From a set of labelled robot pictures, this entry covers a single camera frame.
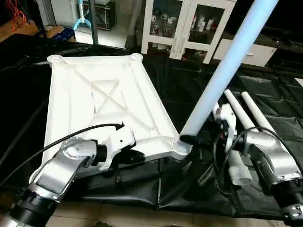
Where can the white drawer unit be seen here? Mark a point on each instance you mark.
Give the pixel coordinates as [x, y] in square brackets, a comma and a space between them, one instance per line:
[253, 54]

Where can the black metal pole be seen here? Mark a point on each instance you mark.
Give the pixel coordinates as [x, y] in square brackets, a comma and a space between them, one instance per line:
[94, 21]

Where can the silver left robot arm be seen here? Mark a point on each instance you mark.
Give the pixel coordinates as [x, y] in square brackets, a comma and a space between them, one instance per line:
[61, 165]

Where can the black work mat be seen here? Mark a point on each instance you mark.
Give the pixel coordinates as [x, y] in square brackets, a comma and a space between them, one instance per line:
[189, 85]

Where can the white flat board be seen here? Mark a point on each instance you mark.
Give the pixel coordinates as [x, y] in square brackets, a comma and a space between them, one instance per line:
[298, 82]

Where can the white glass-door cabinet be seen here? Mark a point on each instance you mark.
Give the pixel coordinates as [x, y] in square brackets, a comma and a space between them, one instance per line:
[170, 26]

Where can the flat brown cardboard sheet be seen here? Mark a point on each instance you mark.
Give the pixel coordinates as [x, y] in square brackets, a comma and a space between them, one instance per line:
[21, 30]

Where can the white plastic table top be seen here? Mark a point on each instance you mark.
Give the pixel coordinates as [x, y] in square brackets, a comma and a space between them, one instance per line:
[109, 90]

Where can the brown cardboard box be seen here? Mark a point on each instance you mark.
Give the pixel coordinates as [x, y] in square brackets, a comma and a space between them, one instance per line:
[61, 33]

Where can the blue plastic tool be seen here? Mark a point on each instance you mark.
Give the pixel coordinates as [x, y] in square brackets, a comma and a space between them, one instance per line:
[81, 19]

